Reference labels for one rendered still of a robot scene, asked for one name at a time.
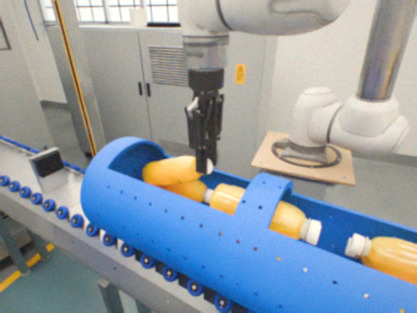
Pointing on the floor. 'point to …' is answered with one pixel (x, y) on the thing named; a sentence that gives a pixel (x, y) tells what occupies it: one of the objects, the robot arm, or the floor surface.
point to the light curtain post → (80, 71)
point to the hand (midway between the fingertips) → (206, 156)
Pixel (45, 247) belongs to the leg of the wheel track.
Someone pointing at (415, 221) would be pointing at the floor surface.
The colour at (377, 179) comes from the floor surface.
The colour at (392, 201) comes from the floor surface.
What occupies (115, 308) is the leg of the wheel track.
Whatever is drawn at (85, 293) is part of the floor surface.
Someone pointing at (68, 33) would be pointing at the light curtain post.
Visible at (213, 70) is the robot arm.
